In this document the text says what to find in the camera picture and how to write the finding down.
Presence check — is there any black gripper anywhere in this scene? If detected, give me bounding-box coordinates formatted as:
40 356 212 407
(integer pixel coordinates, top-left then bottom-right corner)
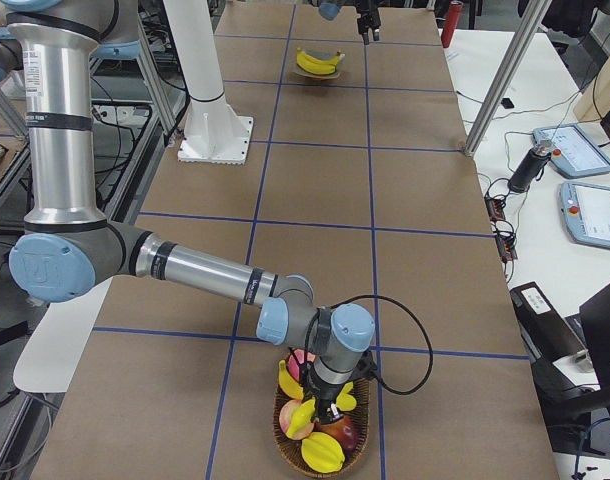
302 372 348 415
355 0 381 35

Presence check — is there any yellow banana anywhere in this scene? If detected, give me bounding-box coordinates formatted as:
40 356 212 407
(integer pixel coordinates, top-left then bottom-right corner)
279 382 357 440
296 48 345 70
296 55 337 76
278 360 304 400

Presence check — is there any yellow banana front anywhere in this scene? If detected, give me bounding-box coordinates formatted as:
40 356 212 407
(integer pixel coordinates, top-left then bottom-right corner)
296 55 337 76

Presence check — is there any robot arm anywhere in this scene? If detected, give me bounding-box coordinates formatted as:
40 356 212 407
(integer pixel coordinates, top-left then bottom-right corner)
6 1 375 423
310 0 381 44

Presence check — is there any grey square plate orange rim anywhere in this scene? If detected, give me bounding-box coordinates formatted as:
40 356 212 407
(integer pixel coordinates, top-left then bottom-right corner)
293 48 346 80

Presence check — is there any woven wicker basket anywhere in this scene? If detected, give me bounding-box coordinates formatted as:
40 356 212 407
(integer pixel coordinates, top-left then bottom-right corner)
273 380 370 479

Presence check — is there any yellow banana back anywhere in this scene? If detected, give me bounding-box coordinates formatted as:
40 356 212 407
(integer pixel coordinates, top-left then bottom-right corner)
278 360 304 400

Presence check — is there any red apple left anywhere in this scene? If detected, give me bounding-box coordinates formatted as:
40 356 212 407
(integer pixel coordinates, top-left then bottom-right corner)
279 399 315 440

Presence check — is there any dark red apple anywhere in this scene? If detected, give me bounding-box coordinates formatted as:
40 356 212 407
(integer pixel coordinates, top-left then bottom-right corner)
315 416 359 452

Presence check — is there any red apple back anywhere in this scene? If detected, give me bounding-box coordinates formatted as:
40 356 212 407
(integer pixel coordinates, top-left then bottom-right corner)
286 349 316 383

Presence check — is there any yellow starfruit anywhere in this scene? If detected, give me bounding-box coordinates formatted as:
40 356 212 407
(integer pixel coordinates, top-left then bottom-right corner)
301 432 345 473

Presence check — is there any red bottle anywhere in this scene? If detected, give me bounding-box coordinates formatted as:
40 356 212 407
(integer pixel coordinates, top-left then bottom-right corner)
441 1 463 49

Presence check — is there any black cylinder device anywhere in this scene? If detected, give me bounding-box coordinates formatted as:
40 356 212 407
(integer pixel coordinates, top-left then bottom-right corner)
508 140 553 193

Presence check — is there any teach pendant far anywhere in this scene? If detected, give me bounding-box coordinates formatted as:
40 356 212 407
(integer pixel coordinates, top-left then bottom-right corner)
532 123 610 179

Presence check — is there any teach pendant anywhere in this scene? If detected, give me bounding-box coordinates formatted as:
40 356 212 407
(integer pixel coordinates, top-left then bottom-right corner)
559 181 610 250
532 123 610 179

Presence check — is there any white chair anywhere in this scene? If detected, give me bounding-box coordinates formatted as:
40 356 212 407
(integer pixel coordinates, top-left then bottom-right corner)
13 280 111 393

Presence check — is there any black monitor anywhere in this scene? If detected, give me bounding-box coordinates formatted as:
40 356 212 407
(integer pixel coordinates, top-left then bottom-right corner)
579 283 610 399

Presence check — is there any teach pendant near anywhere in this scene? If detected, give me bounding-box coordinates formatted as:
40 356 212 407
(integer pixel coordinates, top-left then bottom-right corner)
559 181 610 250

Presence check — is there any aluminium frame post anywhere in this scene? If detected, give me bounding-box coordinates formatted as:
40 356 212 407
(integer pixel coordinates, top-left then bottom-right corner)
463 0 551 158

